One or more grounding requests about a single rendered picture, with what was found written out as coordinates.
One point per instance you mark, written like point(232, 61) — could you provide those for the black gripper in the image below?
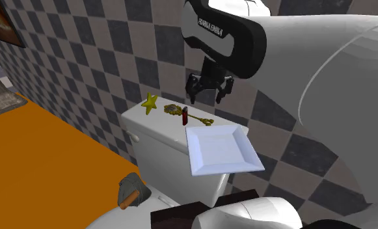
point(212, 79)

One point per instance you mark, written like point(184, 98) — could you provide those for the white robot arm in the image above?
point(318, 73)

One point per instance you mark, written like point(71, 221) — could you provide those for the red and black lighter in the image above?
point(184, 116)

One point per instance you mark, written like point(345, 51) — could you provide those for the golden ornate key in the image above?
point(172, 109)

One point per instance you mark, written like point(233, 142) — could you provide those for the yellow star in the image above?
point(150, 103)

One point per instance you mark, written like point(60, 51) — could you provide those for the white square plate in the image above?
point(222, 150)

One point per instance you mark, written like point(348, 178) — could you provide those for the white toilet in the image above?
point(163, 152)

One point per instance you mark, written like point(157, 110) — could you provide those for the dark robot stand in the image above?
point(176, 215)

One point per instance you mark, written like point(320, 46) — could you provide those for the grey stone block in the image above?
point(0, 93)

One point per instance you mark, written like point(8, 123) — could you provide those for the dark framed wall picture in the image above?
point(1, 22)

